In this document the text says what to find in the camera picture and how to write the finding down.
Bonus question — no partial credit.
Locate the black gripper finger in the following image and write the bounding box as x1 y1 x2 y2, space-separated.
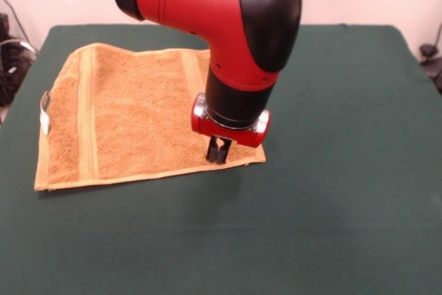
215 138 233 165
205 135 222 164

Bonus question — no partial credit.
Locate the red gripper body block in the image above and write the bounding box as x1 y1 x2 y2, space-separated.
191 93 271 148

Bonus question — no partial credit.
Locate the grey cable loop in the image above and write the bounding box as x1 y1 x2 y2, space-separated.
0 0 38 57

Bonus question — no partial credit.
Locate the dark green table cloth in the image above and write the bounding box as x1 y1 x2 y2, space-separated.
0 23 442 295

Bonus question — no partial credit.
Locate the tan terry towel white label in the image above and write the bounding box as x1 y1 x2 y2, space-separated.
33 42 267 192

